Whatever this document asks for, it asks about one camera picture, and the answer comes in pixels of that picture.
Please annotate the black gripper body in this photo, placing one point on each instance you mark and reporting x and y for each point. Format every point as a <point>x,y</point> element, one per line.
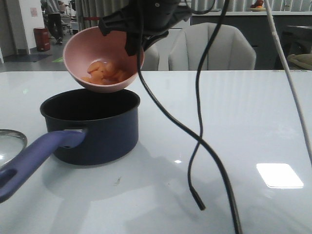
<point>144,21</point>

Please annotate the pink bowl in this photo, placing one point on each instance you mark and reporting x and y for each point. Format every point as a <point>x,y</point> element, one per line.
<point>90,45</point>

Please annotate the orange ham slices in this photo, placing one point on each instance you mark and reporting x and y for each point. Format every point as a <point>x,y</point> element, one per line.
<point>105,73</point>

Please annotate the glass lid with blue knob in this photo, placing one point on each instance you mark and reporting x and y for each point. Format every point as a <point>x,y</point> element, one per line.
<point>11,144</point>

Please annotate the white cabinet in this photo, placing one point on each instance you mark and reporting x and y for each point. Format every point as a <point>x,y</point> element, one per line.
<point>165,45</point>

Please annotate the left grey chair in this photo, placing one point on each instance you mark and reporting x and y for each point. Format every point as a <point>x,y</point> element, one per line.
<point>151,59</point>

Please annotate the grey chair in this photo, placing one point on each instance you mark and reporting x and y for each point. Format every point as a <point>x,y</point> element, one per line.
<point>230,49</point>
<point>151,59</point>

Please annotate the person in background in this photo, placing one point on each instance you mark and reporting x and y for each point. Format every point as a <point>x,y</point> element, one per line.
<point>51,9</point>

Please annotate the right grey chair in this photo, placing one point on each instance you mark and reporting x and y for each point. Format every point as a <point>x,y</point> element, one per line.
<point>230,49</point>

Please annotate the red trash bin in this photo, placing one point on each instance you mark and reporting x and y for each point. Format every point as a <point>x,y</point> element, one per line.
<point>42,39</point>

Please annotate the fruit plate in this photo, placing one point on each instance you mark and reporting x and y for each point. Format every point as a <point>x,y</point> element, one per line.
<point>257,6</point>

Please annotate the dark blue saucepan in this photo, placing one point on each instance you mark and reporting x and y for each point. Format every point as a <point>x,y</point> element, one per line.
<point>83,128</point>

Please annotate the beige sofa cushion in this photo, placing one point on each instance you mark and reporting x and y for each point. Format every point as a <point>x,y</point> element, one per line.
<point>302,61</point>

